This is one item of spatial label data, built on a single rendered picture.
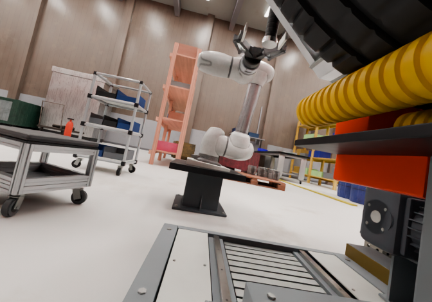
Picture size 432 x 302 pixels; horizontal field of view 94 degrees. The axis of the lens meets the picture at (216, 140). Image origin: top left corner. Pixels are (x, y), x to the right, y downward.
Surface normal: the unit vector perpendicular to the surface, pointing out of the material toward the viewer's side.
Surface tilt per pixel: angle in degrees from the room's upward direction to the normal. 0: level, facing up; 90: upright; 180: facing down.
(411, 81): 131
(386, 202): 90
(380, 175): 90
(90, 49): 90
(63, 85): 90
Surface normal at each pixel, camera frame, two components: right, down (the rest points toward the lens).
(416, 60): -0.43, -0.03
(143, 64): 0.13, -0.04
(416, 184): -0.98, -0.19
